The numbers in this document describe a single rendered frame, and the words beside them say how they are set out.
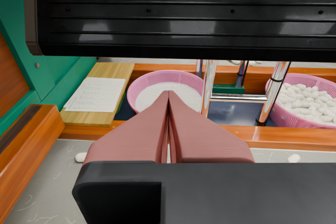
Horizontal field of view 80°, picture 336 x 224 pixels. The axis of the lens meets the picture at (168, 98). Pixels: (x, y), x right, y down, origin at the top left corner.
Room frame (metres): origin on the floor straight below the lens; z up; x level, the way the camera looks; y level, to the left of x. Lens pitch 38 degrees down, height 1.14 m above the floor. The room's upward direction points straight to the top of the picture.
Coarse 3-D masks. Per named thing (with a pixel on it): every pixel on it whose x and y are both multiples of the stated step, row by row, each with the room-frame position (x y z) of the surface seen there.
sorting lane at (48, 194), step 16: (64, 144) 0.33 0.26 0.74; (80, 144) 0.33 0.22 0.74; (48, 160) 0.29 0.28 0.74; (64, 160) 0.29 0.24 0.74; (256, 160) 0.28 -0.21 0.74; (272, 160) 0.28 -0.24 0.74; (304, 160) 0.28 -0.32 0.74; (320, 160) 0.28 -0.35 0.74; (48, 176) 0.25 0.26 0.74; (64, 176) 0.25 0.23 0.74; (32, 192) 0.21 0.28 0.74; (48, 192) 0.21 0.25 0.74; (64, 192) 0.21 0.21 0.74; (16, 208) 0.18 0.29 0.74; (32, 208) 0.18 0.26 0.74; (48, 208) 0.18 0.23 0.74; (64, 208) 0.18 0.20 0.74
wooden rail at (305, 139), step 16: (64, 128) 0.36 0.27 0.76; (80, 128) 0.36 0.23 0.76; (96, 128) 0.36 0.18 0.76; (112, 128) 0.36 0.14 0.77; (224, 128) 0.36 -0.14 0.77; (240, 128) 0.36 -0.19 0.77; (256, 128) 0.36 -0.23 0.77; (272, 128) 0.36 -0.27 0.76; (288, 128) 0.36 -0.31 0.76; (304, 128) 0.36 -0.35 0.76; (320, 128) 0.36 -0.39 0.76; (256, 144) 0.32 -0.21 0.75; (272, 144) 0.32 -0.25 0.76; (288, 144) 0.31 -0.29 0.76; (304, 144) 0.31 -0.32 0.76; (320, 144) 0.31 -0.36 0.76
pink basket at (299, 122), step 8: (288, 80) 0.61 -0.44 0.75; (296, 80) 0.61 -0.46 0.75; (312, 80) 0.60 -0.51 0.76; (320, 80) 0.59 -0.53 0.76; (328, 80) 0.58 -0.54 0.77; (320, 88) 0.57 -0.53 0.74; (328, 88) 0.56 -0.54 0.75; (272, 112) 0.48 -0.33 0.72; (280, 112) 0.44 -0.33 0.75; (288, 112) 0.42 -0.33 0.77; (272, 120) 0.48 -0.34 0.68; (280, 120) 0.44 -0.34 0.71; (288, 120) 0.42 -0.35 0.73; (296, 120) 0.40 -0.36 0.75; (304, 120) 0.39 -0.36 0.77; (328, 128) 0.37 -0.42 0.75
